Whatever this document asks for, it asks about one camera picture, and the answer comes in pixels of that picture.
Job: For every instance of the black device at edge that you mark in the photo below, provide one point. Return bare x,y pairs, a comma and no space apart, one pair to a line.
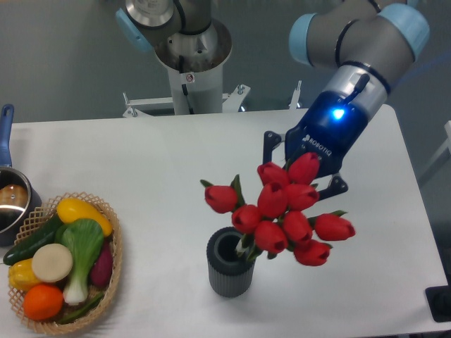
439,303

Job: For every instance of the green cucumber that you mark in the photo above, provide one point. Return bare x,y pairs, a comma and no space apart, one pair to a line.
30,245

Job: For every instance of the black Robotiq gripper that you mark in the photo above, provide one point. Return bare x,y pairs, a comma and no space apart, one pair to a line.
329,128

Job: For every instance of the purple sweet potato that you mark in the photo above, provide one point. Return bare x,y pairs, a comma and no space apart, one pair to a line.
101,271

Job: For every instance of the white frame at right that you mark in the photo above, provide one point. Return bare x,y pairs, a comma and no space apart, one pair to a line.
440,157

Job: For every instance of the white metal base frame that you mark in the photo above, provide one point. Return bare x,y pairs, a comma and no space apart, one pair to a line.
231,102

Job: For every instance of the blue handled saucepan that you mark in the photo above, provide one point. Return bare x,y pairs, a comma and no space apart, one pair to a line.
18,197

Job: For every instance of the green bok choy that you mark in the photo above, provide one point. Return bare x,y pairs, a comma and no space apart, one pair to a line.
84,239

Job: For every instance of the green chili pepper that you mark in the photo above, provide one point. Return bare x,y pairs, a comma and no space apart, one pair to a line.
81,312

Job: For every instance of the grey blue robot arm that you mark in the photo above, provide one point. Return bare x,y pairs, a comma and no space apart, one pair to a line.
371,45

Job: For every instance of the yellow squash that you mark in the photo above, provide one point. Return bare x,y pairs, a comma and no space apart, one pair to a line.
71,209

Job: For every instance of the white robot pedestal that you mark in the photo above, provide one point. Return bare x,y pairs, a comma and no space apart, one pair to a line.
194,64

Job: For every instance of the beige round bun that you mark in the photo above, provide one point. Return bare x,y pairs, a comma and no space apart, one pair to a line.
52,263

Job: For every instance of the dark grey ribbed vase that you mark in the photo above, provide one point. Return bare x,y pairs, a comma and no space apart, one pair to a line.
230,271

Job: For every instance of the yellow bell pepper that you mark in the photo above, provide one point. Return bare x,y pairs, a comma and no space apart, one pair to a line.
22,277

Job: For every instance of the orange fruit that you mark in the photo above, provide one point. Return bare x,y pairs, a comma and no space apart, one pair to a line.
43,302

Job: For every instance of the red tulip bouquet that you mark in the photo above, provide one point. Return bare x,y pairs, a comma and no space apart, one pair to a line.
276,222

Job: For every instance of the woven wicker basket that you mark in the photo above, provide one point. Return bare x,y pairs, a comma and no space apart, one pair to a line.
104,295

